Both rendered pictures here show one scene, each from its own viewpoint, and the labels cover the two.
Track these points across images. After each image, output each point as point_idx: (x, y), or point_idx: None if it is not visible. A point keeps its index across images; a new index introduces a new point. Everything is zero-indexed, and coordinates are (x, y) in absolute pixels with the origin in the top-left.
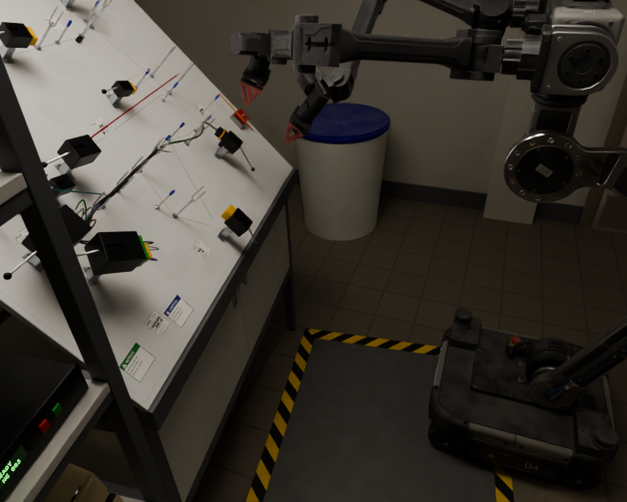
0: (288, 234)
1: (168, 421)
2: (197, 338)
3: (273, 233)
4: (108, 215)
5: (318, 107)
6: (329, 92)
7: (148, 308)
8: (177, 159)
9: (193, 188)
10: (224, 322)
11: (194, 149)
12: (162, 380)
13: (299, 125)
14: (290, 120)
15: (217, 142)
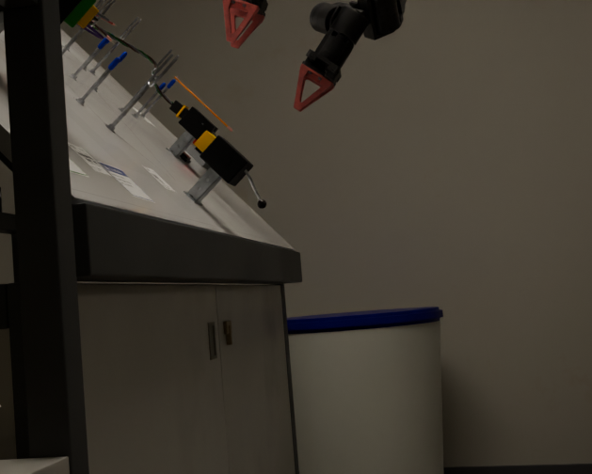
0: (290, 393)
1: (91, 377)
2: (166, 225)
3: (268, 339)
4: (1, 46)
5: (351, 31)
6: (366, 16)
7: (70, 137)
8: (109, 107)
9: (137, 139)
10: (196, 357)
11: (135, 123)
12: (104, 201)
13: (322, 59)
14: (304, 61)
15: (169, 147)
